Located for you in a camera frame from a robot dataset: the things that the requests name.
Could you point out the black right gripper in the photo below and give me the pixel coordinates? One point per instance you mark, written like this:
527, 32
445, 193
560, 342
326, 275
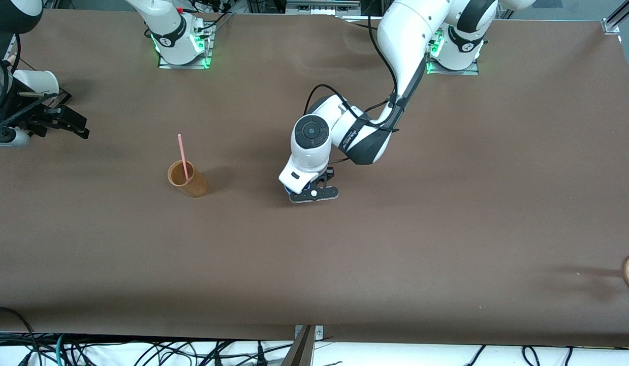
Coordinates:
24, 115

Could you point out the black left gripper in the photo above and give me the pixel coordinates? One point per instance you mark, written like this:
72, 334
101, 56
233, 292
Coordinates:
329, 174

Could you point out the blue plastic cup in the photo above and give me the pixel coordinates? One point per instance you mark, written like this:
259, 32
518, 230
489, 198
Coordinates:
288, 189

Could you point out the pink straw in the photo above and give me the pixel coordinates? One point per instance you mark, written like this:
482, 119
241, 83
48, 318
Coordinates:
182, 152

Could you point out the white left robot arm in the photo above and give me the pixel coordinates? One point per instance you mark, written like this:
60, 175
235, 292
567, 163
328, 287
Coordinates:
411, 30

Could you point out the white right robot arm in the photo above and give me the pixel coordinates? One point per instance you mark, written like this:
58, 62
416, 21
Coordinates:
167, 30

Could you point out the white paper cup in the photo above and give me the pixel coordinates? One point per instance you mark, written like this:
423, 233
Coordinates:
37, 81

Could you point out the brown bamboo cup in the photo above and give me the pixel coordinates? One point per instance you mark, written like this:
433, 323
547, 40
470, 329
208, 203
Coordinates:
197, 188

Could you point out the grey electronics box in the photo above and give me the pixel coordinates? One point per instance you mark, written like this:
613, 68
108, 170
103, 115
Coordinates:
319, 7

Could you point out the dark metal strut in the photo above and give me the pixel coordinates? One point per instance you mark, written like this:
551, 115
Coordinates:
300, 353

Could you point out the aluminium corner profile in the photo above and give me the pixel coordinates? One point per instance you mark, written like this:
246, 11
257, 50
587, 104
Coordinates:
617, 18

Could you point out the grey metal table bracket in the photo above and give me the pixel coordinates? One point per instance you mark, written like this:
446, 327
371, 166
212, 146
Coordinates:
318, 332

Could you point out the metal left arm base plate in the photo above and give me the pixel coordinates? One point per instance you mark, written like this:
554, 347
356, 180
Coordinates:
469, 71

